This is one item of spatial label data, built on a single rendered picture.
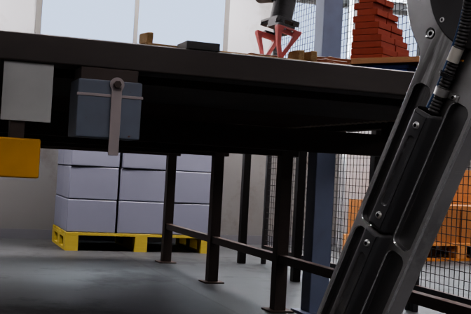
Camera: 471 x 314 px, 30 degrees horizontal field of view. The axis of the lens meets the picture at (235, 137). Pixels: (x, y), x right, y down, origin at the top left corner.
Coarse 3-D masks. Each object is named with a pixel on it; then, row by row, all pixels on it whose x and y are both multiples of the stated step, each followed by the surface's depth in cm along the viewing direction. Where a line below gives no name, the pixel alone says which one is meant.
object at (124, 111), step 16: (80, 80) 180; (96, 80) 181; (112, 80) 182; (128, 80) 185; (80, 96) 180; (96, 96) 181; (112, 96) 182; (128, 96) 183; (80, 112) 180; (96, 112) 181; (112, 112) 181; (128, 112) 183; (80, 128) 180; (96, 128) 181; (112, 128) 181; (128, 128) 183; (112, 144) 181
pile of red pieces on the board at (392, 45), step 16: (368, 0) 307; (384, 0) 311; (368, 16) 306; (384, 16) 309; (352, 32) 309; (368, 32) 305; (384, 32) 307; (400, 32) 317; (352, 48) 308; (368, 48) 305; (384, 48) 302; (400, 48) 315
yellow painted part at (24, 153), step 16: (16, 128) 179; (0, 144) 174; (16, 144) 175; (32, 144) 176; (0, 160) 174; (16, 160) 175; (32, 160) 176; (0, 176) 174; (16, 176) 175; (32, 176) 176
